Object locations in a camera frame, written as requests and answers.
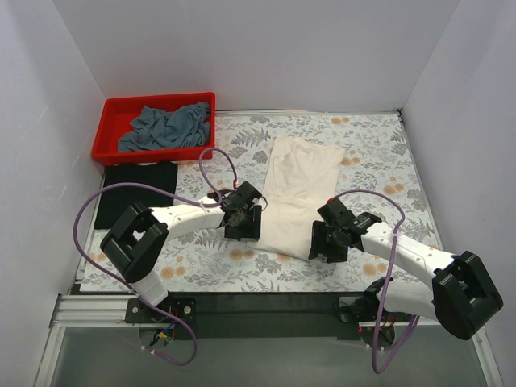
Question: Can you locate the cream white t shirt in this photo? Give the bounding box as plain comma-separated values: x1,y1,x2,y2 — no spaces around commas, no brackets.
248,136,345,260

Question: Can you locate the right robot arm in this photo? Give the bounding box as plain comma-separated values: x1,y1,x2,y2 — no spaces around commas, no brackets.
309,198,503,340

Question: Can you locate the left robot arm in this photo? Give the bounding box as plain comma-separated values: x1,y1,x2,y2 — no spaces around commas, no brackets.
100,181,263,323

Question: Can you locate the floral patterned table mat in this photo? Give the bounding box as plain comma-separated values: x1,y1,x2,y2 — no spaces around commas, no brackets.
80,112,452,293

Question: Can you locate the blue grey t shirt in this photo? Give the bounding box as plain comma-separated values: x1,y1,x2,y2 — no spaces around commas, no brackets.
118,102,211,152

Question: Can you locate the red plastic bin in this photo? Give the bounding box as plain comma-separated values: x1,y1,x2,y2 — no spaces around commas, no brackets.
91,91,216,166

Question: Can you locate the folded black t shirt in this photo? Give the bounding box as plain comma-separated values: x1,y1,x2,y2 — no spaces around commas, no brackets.
94,162,178,230

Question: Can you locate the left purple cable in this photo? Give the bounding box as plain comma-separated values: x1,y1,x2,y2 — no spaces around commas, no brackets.
74,148,239,367

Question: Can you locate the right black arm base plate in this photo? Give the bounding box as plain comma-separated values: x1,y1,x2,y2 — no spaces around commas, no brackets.
331,297,412,325

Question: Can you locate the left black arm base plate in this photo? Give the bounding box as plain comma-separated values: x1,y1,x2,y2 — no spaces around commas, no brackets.
124,297,197,324

